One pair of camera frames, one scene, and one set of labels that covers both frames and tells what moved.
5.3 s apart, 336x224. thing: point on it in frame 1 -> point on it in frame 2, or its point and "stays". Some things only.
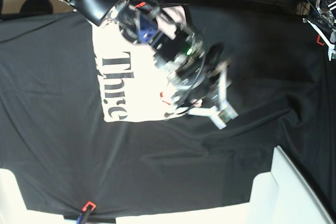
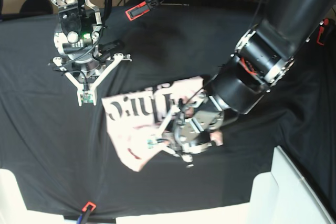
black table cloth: (67, 159) stays
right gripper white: (331, 46) -> (160, 140)
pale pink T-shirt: (133, 86) -> (137, 116)
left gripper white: (226, 112) -> (90, 95)
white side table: (284, 195) stays
